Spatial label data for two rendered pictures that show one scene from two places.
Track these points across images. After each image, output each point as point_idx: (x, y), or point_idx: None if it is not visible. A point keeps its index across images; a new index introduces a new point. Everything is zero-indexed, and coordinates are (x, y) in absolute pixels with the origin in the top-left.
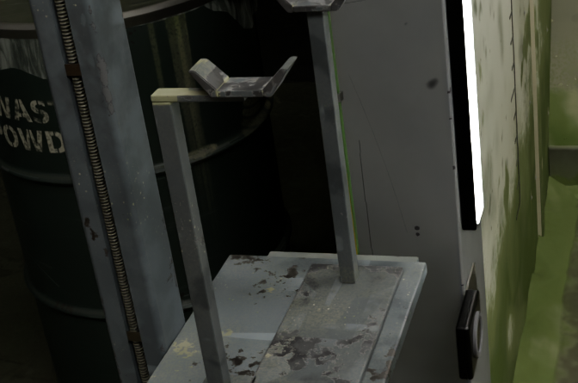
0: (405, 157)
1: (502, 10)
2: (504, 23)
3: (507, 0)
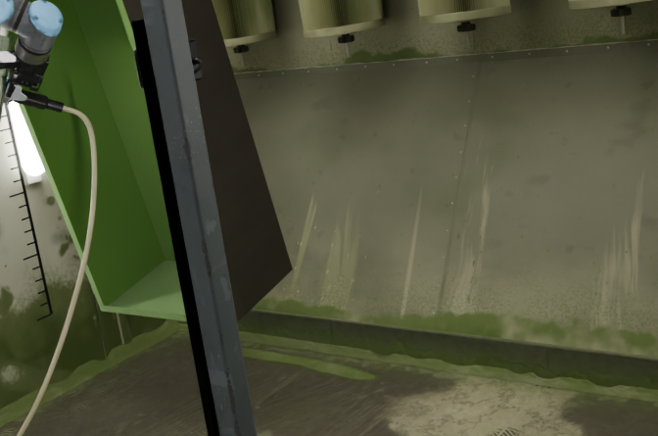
0: None
1: (0, 215)
2: (5, 221)
3: (17, 211)
